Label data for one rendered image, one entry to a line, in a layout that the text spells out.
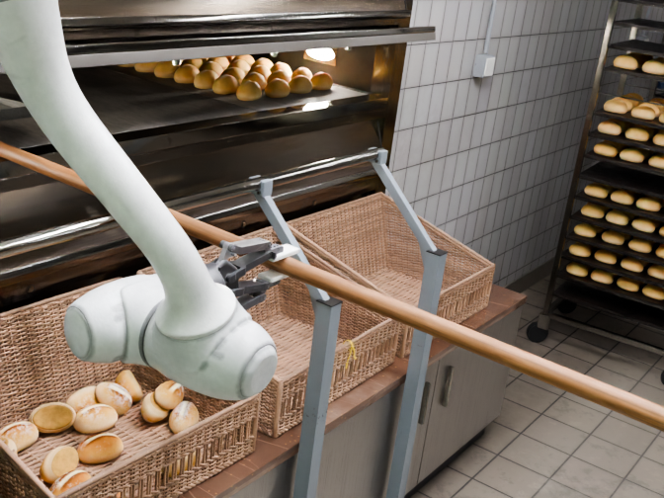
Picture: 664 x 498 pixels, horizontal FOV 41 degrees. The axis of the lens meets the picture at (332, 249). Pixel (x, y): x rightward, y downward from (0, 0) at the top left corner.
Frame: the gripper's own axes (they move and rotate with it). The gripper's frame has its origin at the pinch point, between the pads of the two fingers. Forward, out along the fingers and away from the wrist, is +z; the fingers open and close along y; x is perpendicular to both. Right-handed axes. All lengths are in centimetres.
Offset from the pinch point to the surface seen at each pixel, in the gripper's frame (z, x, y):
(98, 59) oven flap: 10, -58, -22
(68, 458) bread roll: -8, -42, 55
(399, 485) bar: 86, -14, 94
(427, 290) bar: 85, -16, 34
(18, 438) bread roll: -10, -56, 56
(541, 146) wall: 299, -76, 37
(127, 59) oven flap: 18, -58, -22
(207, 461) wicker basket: 13, -23, 56
